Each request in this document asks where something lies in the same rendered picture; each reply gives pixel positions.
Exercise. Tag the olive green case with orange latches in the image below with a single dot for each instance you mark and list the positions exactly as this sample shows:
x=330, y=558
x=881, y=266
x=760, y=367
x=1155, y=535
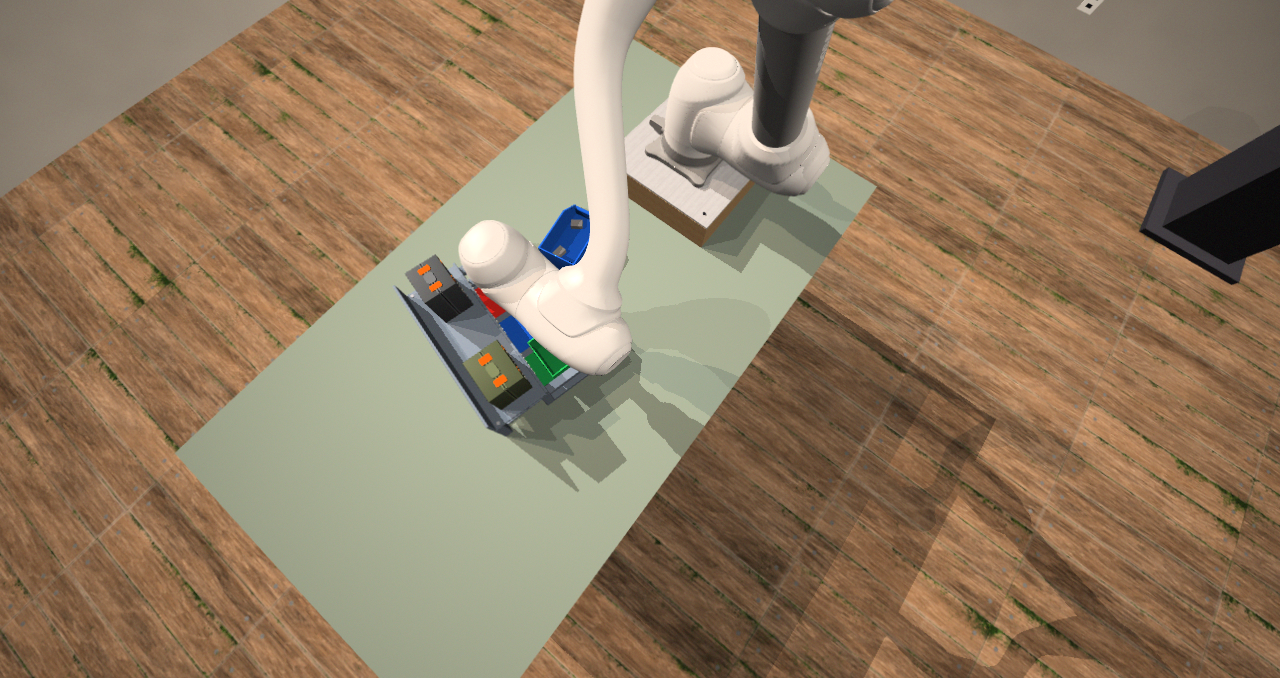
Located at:
x=497, y=375

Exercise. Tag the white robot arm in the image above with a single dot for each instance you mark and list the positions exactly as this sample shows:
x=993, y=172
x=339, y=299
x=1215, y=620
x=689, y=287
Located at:
x=574, y=312

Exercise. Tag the dark grey metal shelf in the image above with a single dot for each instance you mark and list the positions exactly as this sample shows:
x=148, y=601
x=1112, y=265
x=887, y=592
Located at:
x=462, y=337

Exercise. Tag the green bin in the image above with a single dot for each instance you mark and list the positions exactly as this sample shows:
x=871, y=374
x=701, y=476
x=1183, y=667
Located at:
x=551, y=363

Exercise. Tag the blue bin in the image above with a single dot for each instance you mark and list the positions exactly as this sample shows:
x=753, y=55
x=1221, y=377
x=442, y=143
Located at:
x=573, y=240

